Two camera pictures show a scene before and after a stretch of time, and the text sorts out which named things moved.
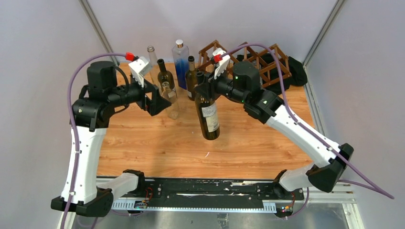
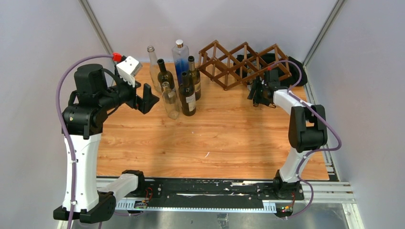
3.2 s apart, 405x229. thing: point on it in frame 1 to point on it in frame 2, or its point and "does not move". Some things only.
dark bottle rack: (207, 115) to (187, 96)
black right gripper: (208, 89) to (258, 84)
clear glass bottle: (170, 95) does not move
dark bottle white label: (165, 76) does not move
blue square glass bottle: (180, 57) does not move
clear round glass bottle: (154, 71) does not move
